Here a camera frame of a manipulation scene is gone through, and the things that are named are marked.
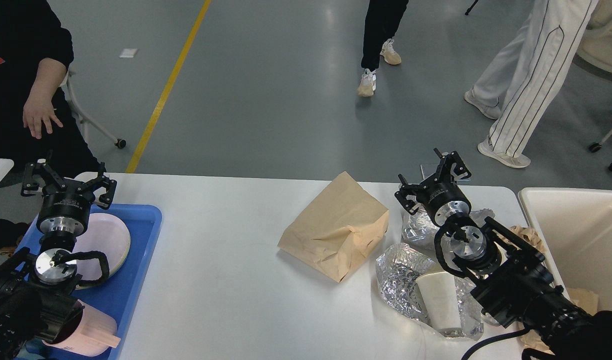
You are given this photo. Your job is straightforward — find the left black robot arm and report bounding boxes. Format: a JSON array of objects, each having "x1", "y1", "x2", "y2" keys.
[{"x1": 0, "y1": 153, "x2": 117, "y2": 360}]

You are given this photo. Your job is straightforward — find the cream office chair right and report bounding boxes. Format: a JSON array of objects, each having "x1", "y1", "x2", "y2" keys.
[{"x1": 576, "y1": 0, "x2": 612, "y2": 75}]

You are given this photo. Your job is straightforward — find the walking person black trousers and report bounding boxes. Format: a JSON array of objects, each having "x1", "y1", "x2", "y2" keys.
[{"x1": 357, "y1": 0, "x2": 409, "y2": 97}]

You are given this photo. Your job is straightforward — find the crumpled brown paper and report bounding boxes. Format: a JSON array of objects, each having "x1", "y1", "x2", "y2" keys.
[{"x1": 509, "y1": 225, "x2": 546, "y2": 253}]

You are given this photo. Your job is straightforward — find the walking person white trousers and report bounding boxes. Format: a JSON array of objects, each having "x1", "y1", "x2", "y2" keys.
[{"x1": 463, "y1": 0, "x2": 597, "y2": 169}]

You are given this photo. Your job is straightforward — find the brown paper bag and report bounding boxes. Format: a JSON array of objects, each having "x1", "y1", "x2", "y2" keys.
[{"x1": 277, "y1": 172, "x2": 389, "y2": 283}]

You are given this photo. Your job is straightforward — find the white paper cup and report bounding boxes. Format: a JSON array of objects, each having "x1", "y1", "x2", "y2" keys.
[{"x1": 416, "y1": 271, "x2": 462, "y2": 338}]

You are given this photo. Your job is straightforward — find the foil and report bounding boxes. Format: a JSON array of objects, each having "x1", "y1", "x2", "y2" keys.
[
  {"x1": 402, "y1": 200, "x2": 487, "y2": 257},
  {"x1": 376, "y1": 243, "x2": 484, "y2": 341}
]

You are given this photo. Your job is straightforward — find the pink mug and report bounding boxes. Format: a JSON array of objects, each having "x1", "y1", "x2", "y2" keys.
[{"x1": 41, "y1": 300, "x2": 121, "y2": 357}]

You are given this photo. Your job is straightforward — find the seated person in black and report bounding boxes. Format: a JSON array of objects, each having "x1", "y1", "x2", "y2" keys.
[{"x1": 0, "y1": 0, "x2": 100, "y2": 178}]

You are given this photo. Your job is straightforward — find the seated person's hand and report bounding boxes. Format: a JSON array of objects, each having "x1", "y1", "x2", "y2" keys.
[{"x1": 22, "y1": 91, "x2": 64, "y2": 140}]

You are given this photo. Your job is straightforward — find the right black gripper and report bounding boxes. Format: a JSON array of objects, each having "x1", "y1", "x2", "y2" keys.
[{"x1": 394, "y1": 148, "x2": 472, "y2": 227}]

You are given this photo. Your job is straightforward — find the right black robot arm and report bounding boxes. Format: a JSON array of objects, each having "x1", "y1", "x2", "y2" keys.
[{"x1": 394, "y1": 149, "x2": 612, "y2": 360}]

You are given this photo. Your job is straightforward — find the blue plastic tray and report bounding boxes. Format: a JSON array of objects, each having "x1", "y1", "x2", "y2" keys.
[{"x1": 13, "y1": 202, "x2": 163, "y2": 360}]

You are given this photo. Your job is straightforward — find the cream plastic bin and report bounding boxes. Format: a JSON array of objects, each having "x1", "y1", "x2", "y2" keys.
[{"x1": 518, "y1": 187, "x2": 612, "y2": 311}]

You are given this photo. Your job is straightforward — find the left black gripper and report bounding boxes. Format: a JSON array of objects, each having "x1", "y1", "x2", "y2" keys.
[{"x1": 20, "y1": 150, "x2": 117, "y2": 237}]

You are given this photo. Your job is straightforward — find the grey floor plate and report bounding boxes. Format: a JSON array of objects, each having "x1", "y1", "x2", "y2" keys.
[{"x1": 420, "y1": 164, "x2": 441, "y2": 182}]

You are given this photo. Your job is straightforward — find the white chair left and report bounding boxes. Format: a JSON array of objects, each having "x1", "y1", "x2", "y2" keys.
[{"x1": 60, "y1": 68, "x2": 127, "y2": 150}]

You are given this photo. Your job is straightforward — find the pink plate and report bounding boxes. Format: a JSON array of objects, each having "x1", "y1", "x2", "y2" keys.
[{"x1": 73, "y1": 212, "x2": 131, "y2": 277}]

